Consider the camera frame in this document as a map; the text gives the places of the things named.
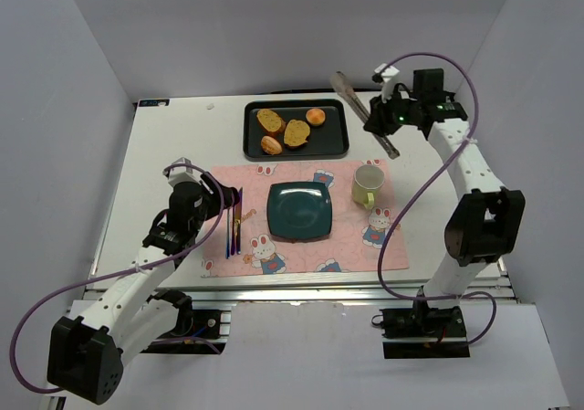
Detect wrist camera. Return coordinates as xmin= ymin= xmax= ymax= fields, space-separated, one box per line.
xmin=162 ymin=157 xmax=198 ymax=188
xmin=371 ymin=63 xmax=400 ymax=102

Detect aluminium table frame rail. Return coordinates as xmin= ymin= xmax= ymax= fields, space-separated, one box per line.
xmin=82 ymin=275 xmax=516 ymax=305

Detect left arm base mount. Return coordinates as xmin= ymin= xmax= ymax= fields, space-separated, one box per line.
xmin=142 ymin=306 xmax=231 ymax=355

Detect toast slice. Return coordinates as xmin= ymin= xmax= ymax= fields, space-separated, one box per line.
xmin=284 ymin=120 xmax=311 ymax=148

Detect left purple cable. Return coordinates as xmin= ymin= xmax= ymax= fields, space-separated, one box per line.
xmin=9 ymin=163 xmax=229 ymax=394

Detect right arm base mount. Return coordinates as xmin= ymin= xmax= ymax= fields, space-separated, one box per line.
xmin=371 ymin=307 xmax=470 ymax=360

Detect dark green square plate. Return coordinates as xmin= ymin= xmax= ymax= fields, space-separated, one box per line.
xmin=266 ymin=181 xmax=332 ymax=241

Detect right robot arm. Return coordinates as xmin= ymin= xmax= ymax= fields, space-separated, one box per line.
xmin=368 ymin=68 xmax=526 ymax=340

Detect thick bread slice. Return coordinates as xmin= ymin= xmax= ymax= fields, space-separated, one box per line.
xmin=256 ymin=109 xmax=287 ymax=136

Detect sesame bun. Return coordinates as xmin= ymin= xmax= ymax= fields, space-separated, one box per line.
xmin=260 ymin=136 xmax=283 ymax=155

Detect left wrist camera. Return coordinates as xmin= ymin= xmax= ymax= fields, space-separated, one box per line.
xmin=162 ymin=157 xmax=198 ymax=188

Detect metal serving tongs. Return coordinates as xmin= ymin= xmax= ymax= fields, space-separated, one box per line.
xmin=329 ymin=71 xmax=400 ymax=160

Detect pink bunny placemat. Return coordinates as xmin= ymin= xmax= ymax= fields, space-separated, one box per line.
xmin=202 ymin=159 xmax=398 ymax=278

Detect pale green mug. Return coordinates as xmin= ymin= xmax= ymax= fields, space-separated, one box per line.
xmin=351 ymin=164 xmax=385 ymax=210

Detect small round bun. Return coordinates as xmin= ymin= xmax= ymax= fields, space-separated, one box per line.
xmin=305 ymin=108 xmax=326 ymax=127

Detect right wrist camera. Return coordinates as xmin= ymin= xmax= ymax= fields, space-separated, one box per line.
xmin=371 ymin=63 xmax=400 ymax=102

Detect iridescent knife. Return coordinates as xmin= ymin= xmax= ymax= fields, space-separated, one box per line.
xmin=231 ymin=188 xmax=243 ymax=256

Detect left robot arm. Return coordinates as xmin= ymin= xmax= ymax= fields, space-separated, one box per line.
xmin=47 ymin=174 xmax=240 ymax=405

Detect iridescent spoon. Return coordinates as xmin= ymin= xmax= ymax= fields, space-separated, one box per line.
xmin=224 ymin=188 xmax=239 ymax=259

